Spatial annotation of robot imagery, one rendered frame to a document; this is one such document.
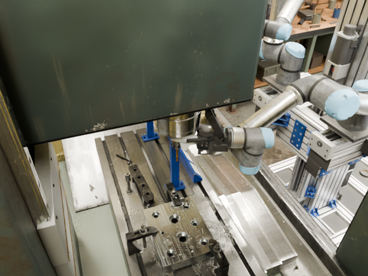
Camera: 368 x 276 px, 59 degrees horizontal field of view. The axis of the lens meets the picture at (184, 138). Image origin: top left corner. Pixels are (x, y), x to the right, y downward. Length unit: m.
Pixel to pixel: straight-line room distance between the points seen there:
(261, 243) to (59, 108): 1.22
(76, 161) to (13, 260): 1.34
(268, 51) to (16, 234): 1.68
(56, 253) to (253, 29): 0.81
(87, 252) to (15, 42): 1.28
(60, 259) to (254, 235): 1.01
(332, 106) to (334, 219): 1.48
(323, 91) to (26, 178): 1.04
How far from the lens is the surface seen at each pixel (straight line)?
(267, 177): 1.92
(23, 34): 0.76
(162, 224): 1.41
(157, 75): 0.84
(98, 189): 2.03
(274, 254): 1.72
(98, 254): 1.81
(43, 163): 1.12
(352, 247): 1.58
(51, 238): 0.97
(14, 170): 0.82
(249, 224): 1.76
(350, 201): 2.85
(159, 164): 1.80
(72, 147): 2.17
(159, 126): 1.04
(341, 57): 1.91
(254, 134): 1.15
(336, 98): 1.30
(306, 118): 1.98
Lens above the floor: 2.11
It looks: 38 degrees down
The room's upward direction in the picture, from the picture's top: 1 degrees clockwise
